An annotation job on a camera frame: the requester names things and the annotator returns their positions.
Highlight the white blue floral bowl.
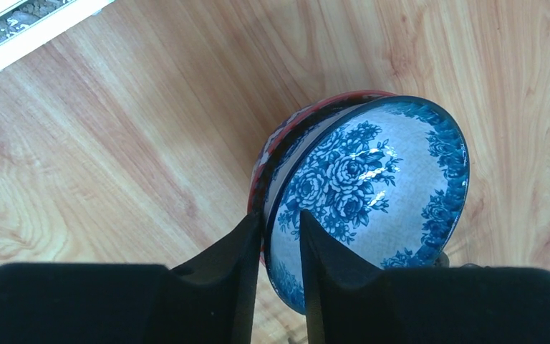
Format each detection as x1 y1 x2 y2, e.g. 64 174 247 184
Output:
259 95 470 314

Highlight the blue zigzag red bowl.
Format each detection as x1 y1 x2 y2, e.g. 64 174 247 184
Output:
247 90 397 267

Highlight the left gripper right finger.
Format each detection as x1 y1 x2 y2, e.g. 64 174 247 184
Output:
300 210 550 343

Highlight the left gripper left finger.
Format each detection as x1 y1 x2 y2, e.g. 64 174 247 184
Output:
0 214 261 343

